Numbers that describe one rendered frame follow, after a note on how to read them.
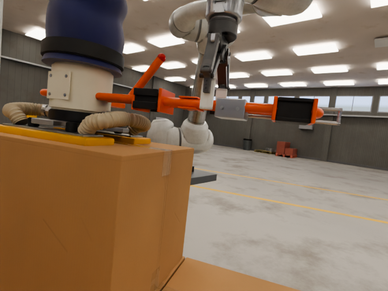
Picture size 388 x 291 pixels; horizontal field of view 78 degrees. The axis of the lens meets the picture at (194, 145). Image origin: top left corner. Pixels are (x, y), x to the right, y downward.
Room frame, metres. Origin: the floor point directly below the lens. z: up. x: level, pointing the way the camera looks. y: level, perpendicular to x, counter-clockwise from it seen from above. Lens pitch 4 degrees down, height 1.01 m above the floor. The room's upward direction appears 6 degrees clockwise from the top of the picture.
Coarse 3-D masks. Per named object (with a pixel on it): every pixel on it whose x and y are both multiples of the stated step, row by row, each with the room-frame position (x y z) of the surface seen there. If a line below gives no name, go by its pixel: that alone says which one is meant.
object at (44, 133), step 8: (0, 128) 0.64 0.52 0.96; (8, 128) 0.63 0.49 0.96; (16, 128) 0.62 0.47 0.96; (24, 128) 0.62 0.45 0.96; (32, 128) 0.62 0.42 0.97; (40, 128) 0.62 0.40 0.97; (48, 128) 0.65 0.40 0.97; (72, 128) 0.61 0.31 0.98; (32, 136) 0.60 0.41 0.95; (40, 136) 0.59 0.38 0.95; (48, 136) 0.58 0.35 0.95; (56, 136) 0.57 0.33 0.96; (64, 136) 0.56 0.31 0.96; (72, 136) 0.56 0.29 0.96; (80, 136) 0.56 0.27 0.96; (88, 136) 0.58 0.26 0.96; (96, 136) 0.60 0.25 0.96; (80, 144) 0.54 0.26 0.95; (88, 144) 0.55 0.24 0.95; (96, 144) 0.57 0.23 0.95; (104, 144) 0.60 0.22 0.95; (112, 144) 0.63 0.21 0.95
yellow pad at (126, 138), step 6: (96, 132) 0.79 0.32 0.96; (102, 132) 0.78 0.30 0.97; (108, 132) 0.78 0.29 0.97; (114, 132) 0.79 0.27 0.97; (120, 132) 0.79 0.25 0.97; (114, 138) 0.74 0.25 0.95; (120, 138) 0.74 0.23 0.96; (126, 138) 0.73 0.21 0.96; (132, 138) 0.72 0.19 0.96; (138, 138) 0.74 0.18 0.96; (144, 138) 0.78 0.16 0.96
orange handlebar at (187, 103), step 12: (96, 96) 0.68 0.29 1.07; (108, 96) 0.66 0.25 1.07; (120, 96) 0.65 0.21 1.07; (180, 96) 0.59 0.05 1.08; (192, 96) 0.58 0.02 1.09; (120, 108) 0.99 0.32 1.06; (180, 108) 0.59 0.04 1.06; (192, 108) 0.58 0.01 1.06; (252, 108) 0.53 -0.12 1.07; (264, 108) 0.52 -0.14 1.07
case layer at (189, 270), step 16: (176, 272) 0.74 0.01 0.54; (192, 272) 0.75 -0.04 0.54; (208, 272) 0.76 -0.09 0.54; (224, 272) 0.77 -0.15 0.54; (160, 288) 0.65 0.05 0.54; (176, 288) 0.66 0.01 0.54; (192, 288) 0.67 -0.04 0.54; (208, 288) 0.68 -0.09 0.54; (224, 288) 0.68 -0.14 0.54; (240, 288) 0.69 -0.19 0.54; (256, 288) 0.70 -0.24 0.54; (272, 288) 0.71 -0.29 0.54; (288, 288) 0.72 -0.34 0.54
